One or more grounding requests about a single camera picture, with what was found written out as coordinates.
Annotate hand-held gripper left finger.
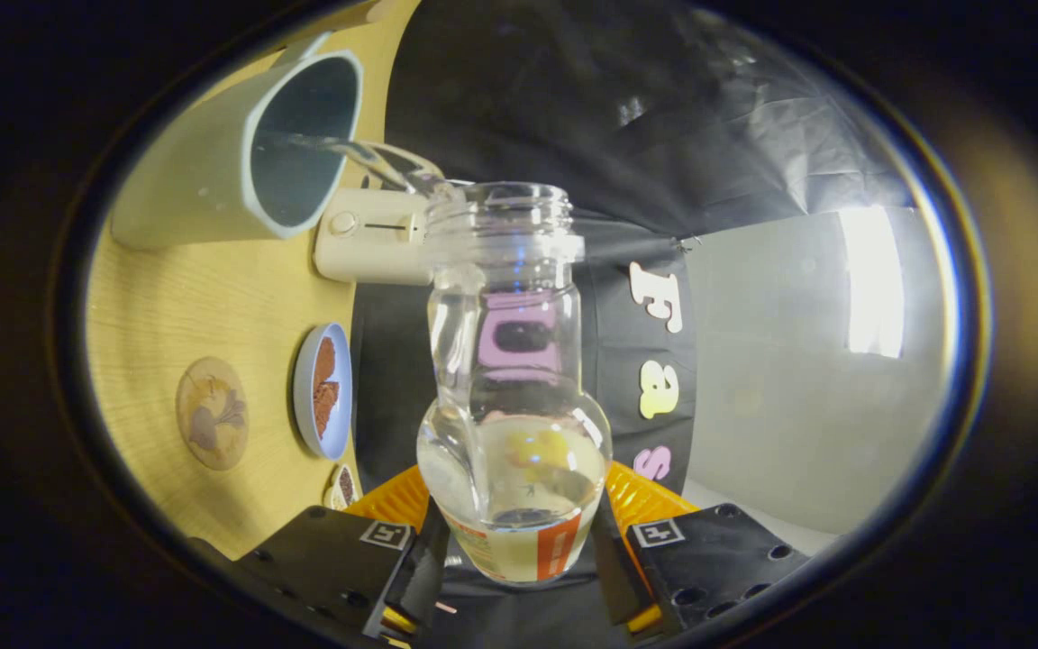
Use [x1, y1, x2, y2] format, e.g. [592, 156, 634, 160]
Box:
[190, 464, 452, 645]

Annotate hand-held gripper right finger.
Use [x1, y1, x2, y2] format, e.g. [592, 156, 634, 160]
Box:
[587, 460, 813, 639]

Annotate round wooden flower-print coaster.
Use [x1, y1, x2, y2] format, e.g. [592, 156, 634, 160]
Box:
[176, 357, 250, 471]

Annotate clear plastic juice bottle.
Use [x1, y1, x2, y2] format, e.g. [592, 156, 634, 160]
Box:
[417, 180, 615, 587]

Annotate pale grey cup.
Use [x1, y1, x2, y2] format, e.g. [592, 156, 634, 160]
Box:
[109, 50, 365, 251]

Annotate small dish with brown food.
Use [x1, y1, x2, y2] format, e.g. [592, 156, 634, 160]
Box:
[323, 463, 360, 511]

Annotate blue plate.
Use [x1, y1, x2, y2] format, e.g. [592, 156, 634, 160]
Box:
[292, 323, 354, 461]

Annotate brown snack pieces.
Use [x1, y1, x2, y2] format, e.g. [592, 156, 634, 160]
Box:
[313, 337, 341, 440]

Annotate wooden table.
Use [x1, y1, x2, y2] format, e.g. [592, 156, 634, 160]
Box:
[85, 0, 423, 562]

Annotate cream appliance with knob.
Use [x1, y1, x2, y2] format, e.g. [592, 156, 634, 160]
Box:
[314, 187, 435, 287]

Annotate black backdrop cloth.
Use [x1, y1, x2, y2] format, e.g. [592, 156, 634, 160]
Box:
[351, 0, 915, 506]

